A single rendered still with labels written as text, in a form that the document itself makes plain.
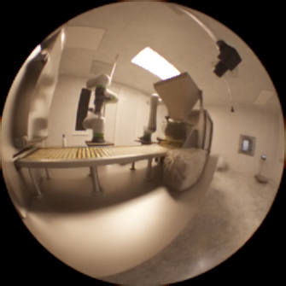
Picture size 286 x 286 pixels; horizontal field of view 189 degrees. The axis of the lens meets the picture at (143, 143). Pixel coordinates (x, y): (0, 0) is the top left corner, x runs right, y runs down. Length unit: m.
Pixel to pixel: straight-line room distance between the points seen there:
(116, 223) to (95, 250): 0.11
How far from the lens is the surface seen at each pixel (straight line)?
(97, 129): 0.84
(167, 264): 1.09
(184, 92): 0.70
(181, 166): 0.36
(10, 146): 0.38
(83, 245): 0.27
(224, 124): 4.29
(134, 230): 0.27
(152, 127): 1.06
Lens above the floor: 1.05
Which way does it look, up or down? 7 degrees down
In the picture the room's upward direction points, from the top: 5 degrees clockwise
